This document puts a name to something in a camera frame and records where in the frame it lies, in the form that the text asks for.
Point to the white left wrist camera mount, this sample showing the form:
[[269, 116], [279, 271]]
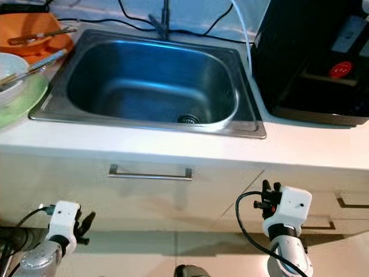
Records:
[[63, 216]]

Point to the white bowl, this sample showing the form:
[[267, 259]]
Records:
[[8, 63]]

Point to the orange plate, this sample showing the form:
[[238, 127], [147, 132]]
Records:
[[60, 49]]

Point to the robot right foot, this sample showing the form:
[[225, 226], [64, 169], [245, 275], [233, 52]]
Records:
[[190, 271]]

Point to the light green plate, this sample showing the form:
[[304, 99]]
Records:
[[23, 107]]

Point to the stainless steel kitchen sink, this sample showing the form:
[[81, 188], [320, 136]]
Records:
[[144, 81]]

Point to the orange bowl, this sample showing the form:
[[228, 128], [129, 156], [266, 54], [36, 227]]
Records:
[[23, 29]]

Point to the black countertop appliance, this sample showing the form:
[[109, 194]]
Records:
[[305, 52]]

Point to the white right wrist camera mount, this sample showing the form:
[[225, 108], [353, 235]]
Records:
[[291, 206]]

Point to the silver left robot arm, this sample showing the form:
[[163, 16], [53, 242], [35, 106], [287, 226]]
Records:
[[37, 262]]

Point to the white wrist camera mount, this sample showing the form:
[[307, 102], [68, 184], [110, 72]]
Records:
[[63, 216], [291, 206]]

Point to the black power adapter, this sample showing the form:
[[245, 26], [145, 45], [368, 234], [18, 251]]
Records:
[[23, 7]]

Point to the metal sink faucet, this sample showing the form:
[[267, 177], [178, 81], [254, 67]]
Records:
[[164, 23]]

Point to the red round appliance button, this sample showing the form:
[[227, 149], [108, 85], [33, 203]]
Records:
[[341, 70]]

